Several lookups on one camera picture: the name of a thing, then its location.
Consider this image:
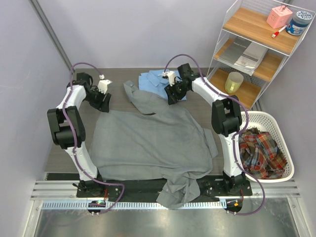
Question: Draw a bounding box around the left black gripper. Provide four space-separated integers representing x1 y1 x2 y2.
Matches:
84 87 111 113

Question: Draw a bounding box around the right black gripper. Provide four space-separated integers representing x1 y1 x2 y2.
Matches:
164 80 189 106

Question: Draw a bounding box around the grey long sleeve shirt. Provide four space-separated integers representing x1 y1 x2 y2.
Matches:
89 81 218 208

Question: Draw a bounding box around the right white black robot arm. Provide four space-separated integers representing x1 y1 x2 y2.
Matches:
162 63 246 195

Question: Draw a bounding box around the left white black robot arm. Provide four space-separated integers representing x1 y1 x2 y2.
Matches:
47 73 112 197

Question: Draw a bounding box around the grey booklet stack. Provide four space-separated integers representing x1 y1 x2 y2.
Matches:
217 37 268 76

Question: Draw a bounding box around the folded light blue shirt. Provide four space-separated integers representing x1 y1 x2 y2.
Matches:
138 70 169 100

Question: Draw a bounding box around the yellow translucent cup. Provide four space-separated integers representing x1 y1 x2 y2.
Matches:
224 72 244 94

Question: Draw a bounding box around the white plastic laundry basket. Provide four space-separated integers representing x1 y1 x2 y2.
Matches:
241 111 294 183

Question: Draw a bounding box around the red plaid shirt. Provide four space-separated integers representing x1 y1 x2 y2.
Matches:
239 128 287 180

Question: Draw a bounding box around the red white marker pen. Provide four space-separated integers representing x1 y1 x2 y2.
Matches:
271 25 287 38

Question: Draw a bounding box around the pink cube power socket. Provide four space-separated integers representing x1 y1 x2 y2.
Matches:
266 5 293 29

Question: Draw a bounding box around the blue white lidded jar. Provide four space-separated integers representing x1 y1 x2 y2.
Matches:
285 10 313 36

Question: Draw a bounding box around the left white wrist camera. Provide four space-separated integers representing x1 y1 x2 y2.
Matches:
97 79 113 94

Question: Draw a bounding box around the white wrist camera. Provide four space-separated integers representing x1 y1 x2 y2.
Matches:
97 79 113 94
162 71 177 86

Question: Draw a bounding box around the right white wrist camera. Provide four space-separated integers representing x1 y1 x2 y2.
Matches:
162 71 177 86

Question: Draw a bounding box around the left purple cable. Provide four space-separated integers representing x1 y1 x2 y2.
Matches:
62 62 125 214

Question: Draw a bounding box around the purple cable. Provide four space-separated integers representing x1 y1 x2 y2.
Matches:
62 62 125 214
163 53 267 217

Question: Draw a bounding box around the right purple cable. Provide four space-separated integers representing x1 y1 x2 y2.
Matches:
163 53 267 217

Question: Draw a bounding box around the white wire wooden shelf rack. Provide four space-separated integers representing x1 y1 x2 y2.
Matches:
207 0 316 109

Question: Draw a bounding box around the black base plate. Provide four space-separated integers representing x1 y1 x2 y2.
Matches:
72 175 253 202

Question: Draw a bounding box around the white slotted cable duct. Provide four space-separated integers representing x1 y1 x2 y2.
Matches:
41 199 227 210

